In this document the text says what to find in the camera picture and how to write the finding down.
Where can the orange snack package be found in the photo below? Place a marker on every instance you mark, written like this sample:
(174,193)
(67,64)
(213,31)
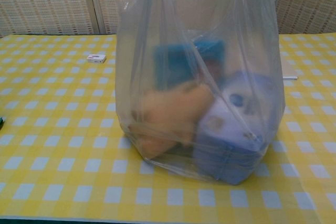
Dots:
(168,103)

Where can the small white box red print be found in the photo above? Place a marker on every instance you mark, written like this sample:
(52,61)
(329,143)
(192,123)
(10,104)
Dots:
(96,59)

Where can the transparent plastic bag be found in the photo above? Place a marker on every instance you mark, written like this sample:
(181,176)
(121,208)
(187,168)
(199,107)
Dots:
(168,11)

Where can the blue box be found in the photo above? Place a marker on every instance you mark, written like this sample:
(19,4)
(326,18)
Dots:
(170,62)

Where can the yellow white checkered tablecloth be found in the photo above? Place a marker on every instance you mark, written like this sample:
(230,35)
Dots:
(65,129)

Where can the beige board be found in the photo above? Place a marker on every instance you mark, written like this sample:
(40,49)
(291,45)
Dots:
(288,66)

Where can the white and blue package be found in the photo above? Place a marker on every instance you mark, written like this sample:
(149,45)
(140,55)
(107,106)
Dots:
(225,140)

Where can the bamboo folding screen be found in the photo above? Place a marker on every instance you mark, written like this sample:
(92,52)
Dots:
(47,1)

